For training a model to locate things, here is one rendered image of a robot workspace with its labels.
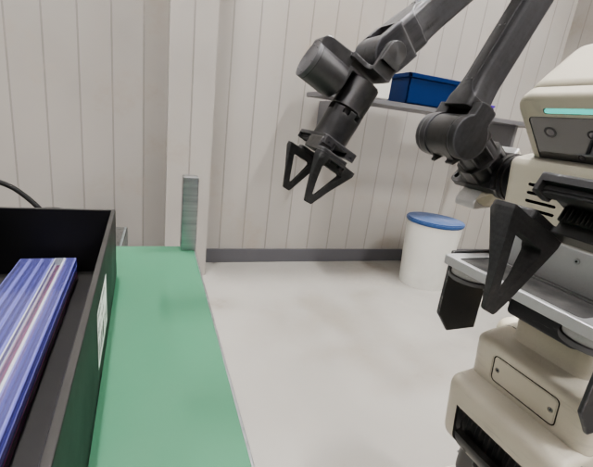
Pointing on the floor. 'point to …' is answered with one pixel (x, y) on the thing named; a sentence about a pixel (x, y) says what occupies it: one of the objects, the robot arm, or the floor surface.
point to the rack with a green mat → (166, 363)
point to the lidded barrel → (428, 249)
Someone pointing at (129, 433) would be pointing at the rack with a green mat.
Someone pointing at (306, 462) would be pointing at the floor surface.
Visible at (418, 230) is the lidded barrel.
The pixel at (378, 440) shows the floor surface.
